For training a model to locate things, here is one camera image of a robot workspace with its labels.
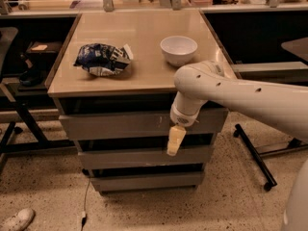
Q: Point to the grey top drawer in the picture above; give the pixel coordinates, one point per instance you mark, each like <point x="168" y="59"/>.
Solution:
<point x="136" y="124"/>

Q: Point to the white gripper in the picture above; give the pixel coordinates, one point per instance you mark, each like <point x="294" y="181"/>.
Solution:
<point x="180" y="118"/>

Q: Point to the crumpled blue chip bag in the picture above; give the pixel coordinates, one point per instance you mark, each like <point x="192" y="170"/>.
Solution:
<point x="103" y="60"/>

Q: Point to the white shoe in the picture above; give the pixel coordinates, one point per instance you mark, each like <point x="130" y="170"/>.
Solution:
<point x="19" y="221"/>

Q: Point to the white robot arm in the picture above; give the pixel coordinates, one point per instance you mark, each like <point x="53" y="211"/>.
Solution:
<point x="283" y="107"/>

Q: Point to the black wheeled stand base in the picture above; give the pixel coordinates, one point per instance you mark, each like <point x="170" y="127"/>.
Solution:
<point x="258" y="153"/>

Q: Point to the grey middle drawer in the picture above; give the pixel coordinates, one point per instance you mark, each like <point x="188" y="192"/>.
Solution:
<point x="146" y="157"/>

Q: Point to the grey drawer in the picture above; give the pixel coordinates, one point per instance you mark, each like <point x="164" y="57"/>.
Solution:
<point x="144" y="182"/>
<point x="136" y="124"/>
<point x="146" y="157"/>

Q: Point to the grey bottom drawer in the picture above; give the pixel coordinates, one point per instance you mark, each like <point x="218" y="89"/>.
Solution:
<point x="144" y="182"/>

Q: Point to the white bowl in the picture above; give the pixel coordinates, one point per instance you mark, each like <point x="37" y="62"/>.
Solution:
<point x="178" y="50"/>

